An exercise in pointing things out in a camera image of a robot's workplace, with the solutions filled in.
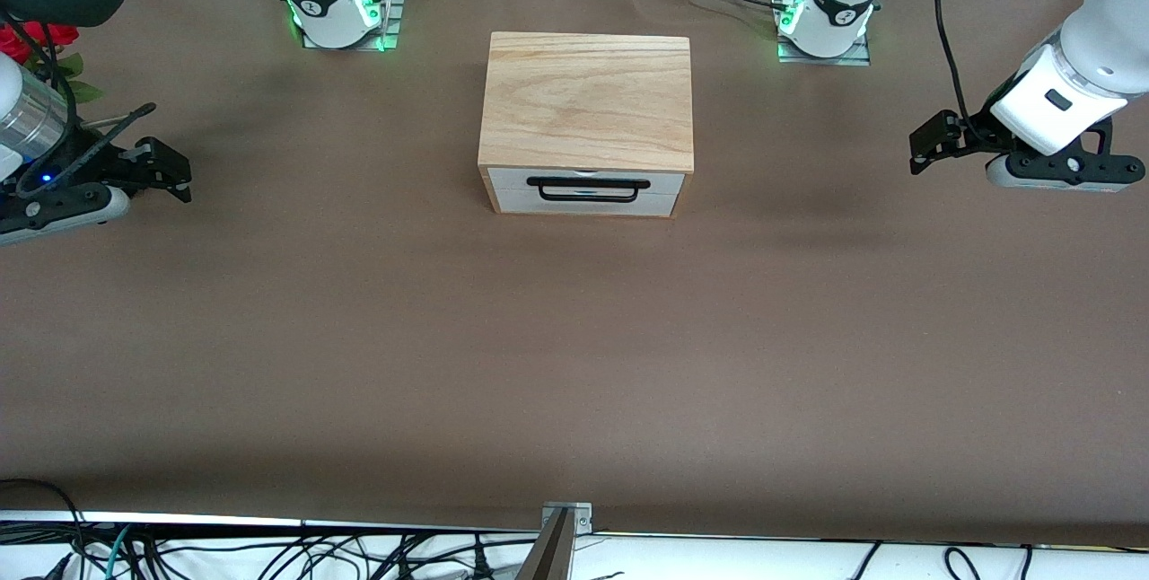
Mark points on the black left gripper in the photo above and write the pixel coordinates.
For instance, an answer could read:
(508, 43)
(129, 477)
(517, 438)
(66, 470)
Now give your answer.
(976, 133)

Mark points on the brown table cloth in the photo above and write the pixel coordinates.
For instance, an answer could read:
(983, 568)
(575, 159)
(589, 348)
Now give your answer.
(574, 382)

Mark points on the red artificial rose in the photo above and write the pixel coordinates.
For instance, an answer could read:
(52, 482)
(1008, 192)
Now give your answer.
(56, 34)
(11, 43)

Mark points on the small metal corner bracket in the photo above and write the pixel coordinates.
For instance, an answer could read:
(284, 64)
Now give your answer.
(582, 519)

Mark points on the grey metal pole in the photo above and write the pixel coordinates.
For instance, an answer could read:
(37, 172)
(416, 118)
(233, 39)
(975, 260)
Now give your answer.
(548, 558)

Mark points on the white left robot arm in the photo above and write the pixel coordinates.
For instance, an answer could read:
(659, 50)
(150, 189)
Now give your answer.
(839, 1)

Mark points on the light wooden cabinet box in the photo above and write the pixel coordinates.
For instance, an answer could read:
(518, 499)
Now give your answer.
(588, 100)

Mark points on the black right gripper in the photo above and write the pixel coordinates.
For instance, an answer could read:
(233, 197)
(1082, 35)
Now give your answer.
(88, 162)

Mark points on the metal base plate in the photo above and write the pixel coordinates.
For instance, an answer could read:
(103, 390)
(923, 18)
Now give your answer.
(821, 60)
(388, 23)

